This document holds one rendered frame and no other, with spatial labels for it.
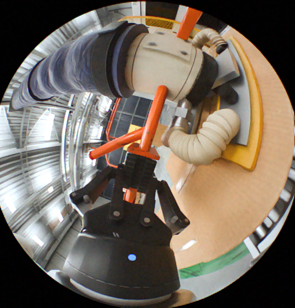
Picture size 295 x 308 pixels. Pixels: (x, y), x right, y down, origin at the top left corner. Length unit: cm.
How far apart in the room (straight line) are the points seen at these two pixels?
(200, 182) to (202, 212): 6
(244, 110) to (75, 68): 29
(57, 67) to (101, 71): 16
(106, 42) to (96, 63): 4
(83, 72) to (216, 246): 36
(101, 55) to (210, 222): 31
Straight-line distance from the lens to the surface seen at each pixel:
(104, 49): 18
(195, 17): 21
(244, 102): 16
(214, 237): 17
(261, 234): 57
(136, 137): 18
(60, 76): 29
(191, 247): 83
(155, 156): 15
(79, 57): 22
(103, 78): 18
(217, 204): 16
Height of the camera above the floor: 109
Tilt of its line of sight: 4 degrees down
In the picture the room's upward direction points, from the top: 74 degrees counter-clockwise
